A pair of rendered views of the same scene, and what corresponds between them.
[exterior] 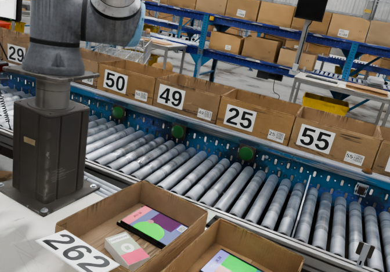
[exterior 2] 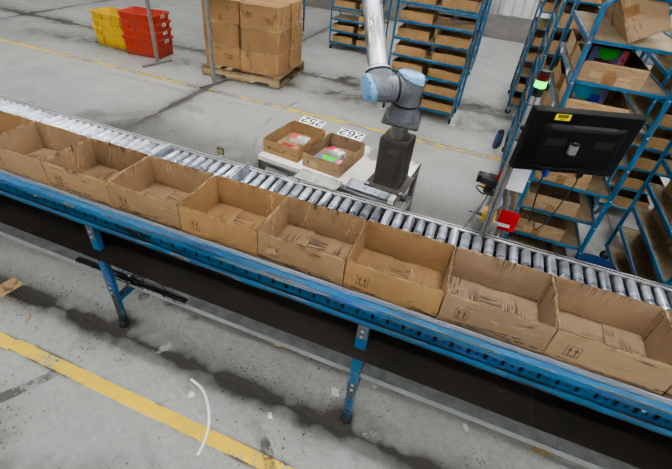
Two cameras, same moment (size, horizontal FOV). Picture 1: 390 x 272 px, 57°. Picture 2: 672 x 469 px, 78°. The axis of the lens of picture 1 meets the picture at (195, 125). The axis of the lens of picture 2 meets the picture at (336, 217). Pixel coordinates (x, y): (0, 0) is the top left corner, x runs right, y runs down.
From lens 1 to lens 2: 3.51 m
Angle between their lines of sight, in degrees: 125
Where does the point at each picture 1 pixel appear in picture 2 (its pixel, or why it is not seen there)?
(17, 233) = not seen: hidden behind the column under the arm
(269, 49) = not seen: outside the picture
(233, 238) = (289, 153)
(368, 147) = (158, 165)
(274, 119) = (232, 186)
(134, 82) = (393, 237)
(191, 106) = (316, 221)
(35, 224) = not seen: hidden behind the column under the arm
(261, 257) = (277, 151)
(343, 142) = (176, 172)
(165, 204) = (324, 166)
